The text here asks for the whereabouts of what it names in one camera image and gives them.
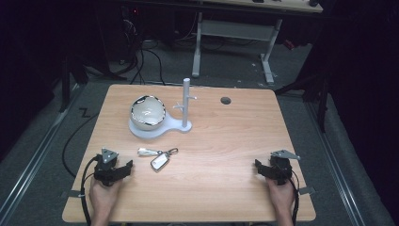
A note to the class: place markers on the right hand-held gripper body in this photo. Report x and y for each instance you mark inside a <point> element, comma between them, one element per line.
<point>280,169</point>

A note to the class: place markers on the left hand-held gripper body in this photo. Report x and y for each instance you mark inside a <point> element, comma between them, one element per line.
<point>105,169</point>

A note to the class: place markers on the person's right hand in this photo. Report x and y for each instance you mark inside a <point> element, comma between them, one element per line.
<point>281,196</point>

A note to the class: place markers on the person's left hand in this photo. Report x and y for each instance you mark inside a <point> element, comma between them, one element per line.
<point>103,196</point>

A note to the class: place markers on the car key with white tassel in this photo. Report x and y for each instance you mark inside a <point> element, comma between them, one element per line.
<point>160,161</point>

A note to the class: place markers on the grey tape tab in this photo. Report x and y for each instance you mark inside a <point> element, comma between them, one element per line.
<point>306,190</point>
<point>71,193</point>

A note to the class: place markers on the white bowl with silver rim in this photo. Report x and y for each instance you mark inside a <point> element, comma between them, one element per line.
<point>147,112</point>

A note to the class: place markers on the white stand with pegs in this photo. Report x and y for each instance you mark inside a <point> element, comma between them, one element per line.
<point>186,103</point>

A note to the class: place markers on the metal floor rail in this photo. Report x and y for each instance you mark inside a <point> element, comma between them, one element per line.
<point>337,169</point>
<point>34,163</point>

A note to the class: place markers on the desk with white metal frame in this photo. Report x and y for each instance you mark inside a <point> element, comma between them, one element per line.
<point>238,30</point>

